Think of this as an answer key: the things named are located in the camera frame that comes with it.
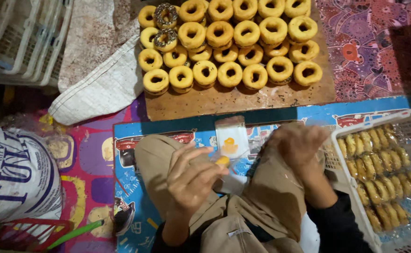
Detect person's right hand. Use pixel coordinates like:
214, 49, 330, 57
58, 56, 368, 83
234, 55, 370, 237
268, 124, 330, 184

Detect grey speckled sheet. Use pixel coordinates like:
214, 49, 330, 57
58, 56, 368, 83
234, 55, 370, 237
57, 0, 141, 93

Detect colourful purple play mat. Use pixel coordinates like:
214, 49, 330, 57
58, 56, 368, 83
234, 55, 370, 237
37, 94, 150, 253

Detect green plastic handle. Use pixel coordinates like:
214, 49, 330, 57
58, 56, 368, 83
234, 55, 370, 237
47, 220, 105, 250

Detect person's beige trousers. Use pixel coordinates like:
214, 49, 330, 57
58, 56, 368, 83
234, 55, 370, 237
134, 122, 328, 253

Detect blue car print mat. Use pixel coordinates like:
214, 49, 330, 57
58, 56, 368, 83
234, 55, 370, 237
113, 96, 411, 253

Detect white sack with blue print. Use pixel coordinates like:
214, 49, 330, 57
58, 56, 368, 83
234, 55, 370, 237
0, 120, 64, 228

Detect purple batik cloth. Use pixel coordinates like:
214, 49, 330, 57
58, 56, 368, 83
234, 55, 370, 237
314, 0, 411, 103

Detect white woven sack cloth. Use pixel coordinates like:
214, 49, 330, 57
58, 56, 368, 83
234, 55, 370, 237
48, 34, 145, 126

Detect white plastic mesh crate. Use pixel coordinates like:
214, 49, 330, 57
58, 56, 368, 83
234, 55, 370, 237
322, 103, 411, 253

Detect stack of clear plastic bags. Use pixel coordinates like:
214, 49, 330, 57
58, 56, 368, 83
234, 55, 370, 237
222, 173, 249, 196

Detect pile of plain yellow donuts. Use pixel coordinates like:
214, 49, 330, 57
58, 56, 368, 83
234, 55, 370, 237
137, 0, 323, 96

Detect stack of white plastic crates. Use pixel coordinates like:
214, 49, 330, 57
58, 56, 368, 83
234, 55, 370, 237
0, 0, 74, 87

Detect clear bag with orange print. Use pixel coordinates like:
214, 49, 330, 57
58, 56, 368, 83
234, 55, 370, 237
213, 115, 259, 169

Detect rows of bagged donuts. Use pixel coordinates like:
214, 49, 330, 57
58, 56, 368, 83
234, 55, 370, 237
336, 123, 411, 233

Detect person's left hand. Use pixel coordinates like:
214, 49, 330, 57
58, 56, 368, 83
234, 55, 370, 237
166, 141, 229, 213

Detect brown wooden board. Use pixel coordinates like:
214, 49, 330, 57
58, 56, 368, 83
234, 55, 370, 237
137, 0, 337, 122

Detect red wire basket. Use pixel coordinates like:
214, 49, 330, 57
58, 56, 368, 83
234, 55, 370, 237
0, 217, 72, 253

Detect chocolate sprinkle donut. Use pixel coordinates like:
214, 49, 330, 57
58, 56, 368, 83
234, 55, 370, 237
154, 3, 179, 29
153, 28, 178, 53

